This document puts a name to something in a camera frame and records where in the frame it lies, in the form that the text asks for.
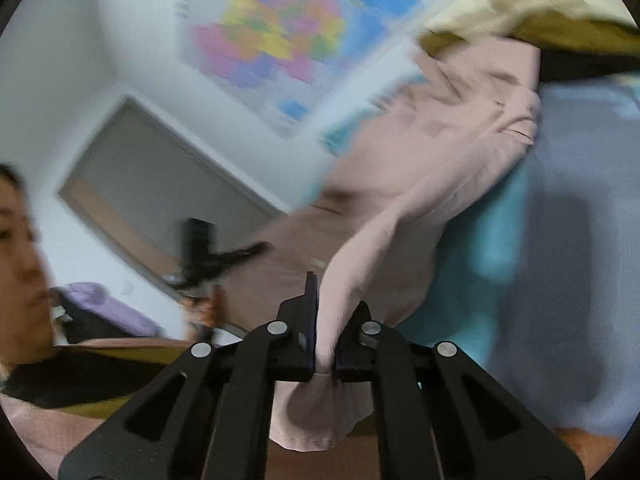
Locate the person head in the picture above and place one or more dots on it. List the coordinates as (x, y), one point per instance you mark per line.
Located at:
(27, 334)

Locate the purple hanging garment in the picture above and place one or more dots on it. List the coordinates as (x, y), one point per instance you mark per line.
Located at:
(94, 298)

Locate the olive green garment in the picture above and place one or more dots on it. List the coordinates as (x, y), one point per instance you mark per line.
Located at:
(548, 30)

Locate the pink jacket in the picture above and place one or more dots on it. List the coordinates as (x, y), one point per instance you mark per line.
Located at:
(430, 152)

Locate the black hanging garment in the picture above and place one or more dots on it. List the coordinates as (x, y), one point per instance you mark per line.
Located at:
(79, 325)

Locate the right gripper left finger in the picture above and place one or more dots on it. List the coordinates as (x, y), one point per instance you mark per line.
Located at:
(208, 414)

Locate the colourful wall map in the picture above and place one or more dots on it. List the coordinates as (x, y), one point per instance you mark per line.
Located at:
(281, 58)

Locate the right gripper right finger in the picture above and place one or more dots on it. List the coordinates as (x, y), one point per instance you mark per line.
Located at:
(439, 415)

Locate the teal grey bed sheet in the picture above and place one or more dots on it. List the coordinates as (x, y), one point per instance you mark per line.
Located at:
(569, 328)

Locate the grey wooden door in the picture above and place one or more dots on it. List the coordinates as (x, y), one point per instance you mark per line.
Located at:
(133, 181)

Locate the person left hand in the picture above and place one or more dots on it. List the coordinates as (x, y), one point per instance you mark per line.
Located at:
(201, 316)

